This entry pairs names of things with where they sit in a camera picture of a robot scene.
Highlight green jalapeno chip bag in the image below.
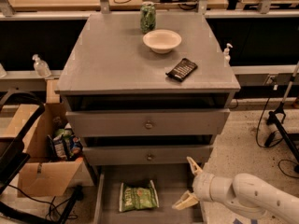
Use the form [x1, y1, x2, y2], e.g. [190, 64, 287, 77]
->
[119, 180, 160, 213]

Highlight black chair frame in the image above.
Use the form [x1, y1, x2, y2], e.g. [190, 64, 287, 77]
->
[0, 89, 83, 224]

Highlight brown cardboard box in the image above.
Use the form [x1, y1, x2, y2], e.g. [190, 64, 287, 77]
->
[0, 79, 85, 199]

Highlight grey drawer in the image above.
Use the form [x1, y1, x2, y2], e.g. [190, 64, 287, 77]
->
[83, 145, 213, 166]
[93, 164, 204, 224]
[66, 109, 230, 137]

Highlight black snack bar packet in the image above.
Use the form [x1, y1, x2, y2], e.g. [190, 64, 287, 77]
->
[166, 58, 198, 82]

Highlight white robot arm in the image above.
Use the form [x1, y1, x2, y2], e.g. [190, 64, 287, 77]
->
[172, 157, 299, 224]

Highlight grey middle drawer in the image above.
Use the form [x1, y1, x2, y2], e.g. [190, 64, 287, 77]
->
[83, 145, 213, 166]

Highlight clear sanitizer bottle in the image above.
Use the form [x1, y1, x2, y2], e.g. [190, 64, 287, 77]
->
[32, 54, 51, 77]

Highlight grey wooden drawer cabinet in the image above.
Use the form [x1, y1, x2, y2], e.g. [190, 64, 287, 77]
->
[55, 11, 242, 224]

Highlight green soda can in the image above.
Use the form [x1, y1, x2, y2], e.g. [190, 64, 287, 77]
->
[140, 1, 156, 34]

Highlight white pump bottle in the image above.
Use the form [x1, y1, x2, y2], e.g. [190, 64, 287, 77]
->
[223, 43, 233, 63]

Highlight grey bottom drawer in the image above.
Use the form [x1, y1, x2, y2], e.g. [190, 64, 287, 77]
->
[93, 164, 204, 224]

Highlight snack bags in box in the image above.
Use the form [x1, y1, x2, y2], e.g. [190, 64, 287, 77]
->
[47, 129, 83, 161]

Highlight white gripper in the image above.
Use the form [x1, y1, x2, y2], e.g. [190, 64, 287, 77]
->
[172, 157, 215, 210]

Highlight grey top drawer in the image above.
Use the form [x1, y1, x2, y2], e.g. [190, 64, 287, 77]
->
[66, 109, 230, 137]

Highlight white ceramic bowl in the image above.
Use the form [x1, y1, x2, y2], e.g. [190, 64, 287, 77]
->
[143, 29, 181, 54]

